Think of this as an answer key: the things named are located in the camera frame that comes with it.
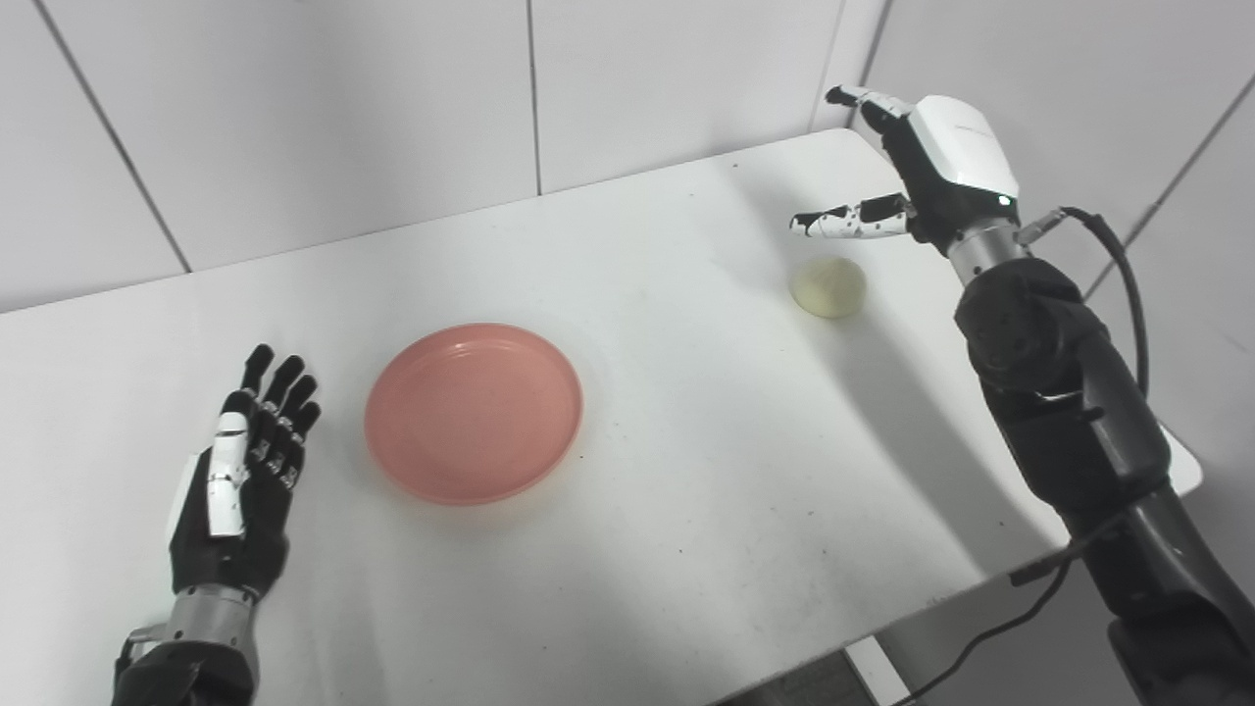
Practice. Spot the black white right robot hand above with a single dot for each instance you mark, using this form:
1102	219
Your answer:
956	167

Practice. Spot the pale steamed bun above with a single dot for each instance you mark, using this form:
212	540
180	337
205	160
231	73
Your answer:
829	286

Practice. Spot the pink round plate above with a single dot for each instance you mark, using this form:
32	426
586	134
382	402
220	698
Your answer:
475	414

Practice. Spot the white table leg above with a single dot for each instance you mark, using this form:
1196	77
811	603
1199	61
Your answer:
878	675

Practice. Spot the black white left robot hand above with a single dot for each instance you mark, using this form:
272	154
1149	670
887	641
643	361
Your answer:
245	549

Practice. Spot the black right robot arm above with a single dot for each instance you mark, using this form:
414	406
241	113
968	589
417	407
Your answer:
1079	412

